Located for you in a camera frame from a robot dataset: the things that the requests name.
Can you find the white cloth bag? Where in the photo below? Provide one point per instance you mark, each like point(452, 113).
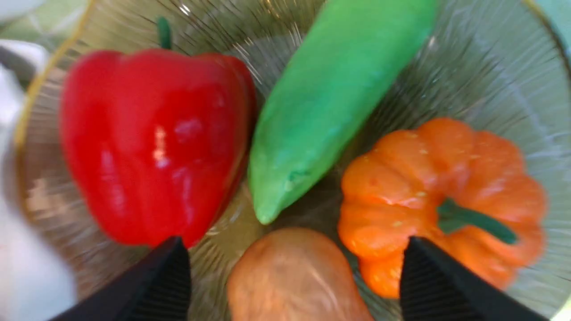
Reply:
point(35, 284)

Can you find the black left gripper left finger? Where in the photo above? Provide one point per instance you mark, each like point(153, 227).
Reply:
point(157, 288)

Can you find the orange pumpkin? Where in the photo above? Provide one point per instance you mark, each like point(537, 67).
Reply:
point(467, 191)

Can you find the red bell pepper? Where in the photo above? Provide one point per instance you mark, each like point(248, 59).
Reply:
point(157, 141)

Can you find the brown potato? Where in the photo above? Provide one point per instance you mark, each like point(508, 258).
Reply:
point(294, 274)

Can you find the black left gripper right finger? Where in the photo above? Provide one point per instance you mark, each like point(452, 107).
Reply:
point(436, 287)

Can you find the green pea pod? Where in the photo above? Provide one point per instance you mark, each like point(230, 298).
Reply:
point(345, 65)

